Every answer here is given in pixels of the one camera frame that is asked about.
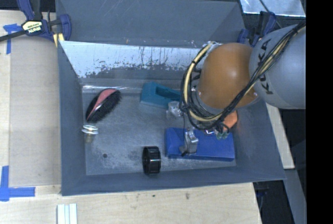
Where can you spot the grey metal bin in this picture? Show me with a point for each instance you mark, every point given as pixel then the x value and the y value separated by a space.
pixel 125 19

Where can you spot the black and pink hairbrush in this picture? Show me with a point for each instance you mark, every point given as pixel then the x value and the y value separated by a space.
pixel 102 105

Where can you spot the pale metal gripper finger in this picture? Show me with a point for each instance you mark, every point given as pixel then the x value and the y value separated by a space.
pixel 189 135
pixel 192 146

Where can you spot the blue flat block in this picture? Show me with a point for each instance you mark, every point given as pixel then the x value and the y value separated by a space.
pixel 213 148

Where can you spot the orange rounded thing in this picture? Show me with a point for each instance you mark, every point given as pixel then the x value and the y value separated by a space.
pixel 231 120

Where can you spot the black ribbed round knob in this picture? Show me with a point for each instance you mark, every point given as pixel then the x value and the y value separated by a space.
pixel 151 160

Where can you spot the teal hollow block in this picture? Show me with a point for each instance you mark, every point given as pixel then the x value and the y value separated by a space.
pixel 151 95

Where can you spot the clear glass thing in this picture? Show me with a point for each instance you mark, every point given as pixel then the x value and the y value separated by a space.
pixel 173 109

